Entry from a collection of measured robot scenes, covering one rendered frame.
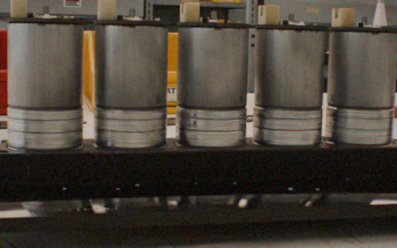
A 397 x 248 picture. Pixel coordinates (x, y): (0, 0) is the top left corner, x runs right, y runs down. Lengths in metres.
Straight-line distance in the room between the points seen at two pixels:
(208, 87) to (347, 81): 0.05
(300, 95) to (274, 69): 0.01
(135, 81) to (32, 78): 0.03
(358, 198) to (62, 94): 0.10
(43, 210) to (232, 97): 0.08
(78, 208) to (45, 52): 0.05
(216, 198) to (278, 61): 0.06
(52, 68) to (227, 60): 0.06
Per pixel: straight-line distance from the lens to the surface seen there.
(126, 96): 0.23
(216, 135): 0.24
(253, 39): 2.75
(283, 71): 0.24
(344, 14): 0.26
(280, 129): 0.24
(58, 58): 0.23
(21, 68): 0.23
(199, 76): 0.23
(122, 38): 0.23
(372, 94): 0.25
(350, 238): 0.22
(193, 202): 0.20
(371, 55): 0.25
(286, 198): 0.21
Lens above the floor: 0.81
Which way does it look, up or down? 7 degrees down
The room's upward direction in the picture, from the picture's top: 1 degrees clockwise
